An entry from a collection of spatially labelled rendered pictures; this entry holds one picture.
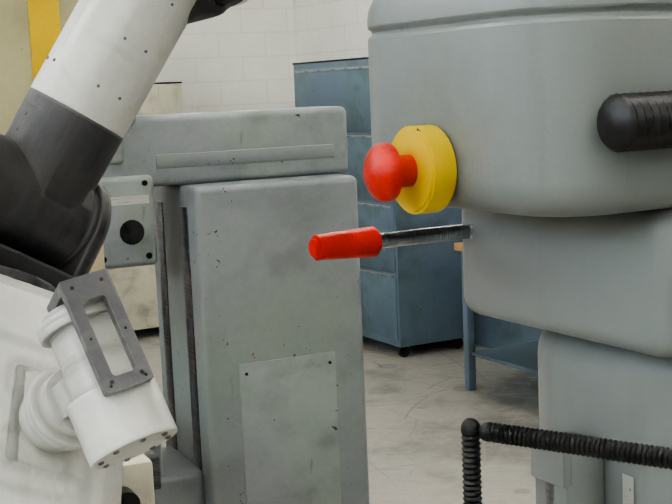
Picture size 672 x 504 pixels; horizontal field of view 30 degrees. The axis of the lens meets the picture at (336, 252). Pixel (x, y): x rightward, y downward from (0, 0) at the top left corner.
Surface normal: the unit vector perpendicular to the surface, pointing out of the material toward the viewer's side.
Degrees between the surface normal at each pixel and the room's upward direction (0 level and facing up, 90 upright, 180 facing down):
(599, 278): 90
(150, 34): 99
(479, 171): 90
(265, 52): 90
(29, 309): 58
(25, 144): 72
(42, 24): 90
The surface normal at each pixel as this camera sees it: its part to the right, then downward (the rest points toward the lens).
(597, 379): -0.88, 0.10
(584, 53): 0.00, 0.13
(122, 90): 0.49, 0.24
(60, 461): 0.62, -0.47
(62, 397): -0.65, 0.12
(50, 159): 0.22, 0.08
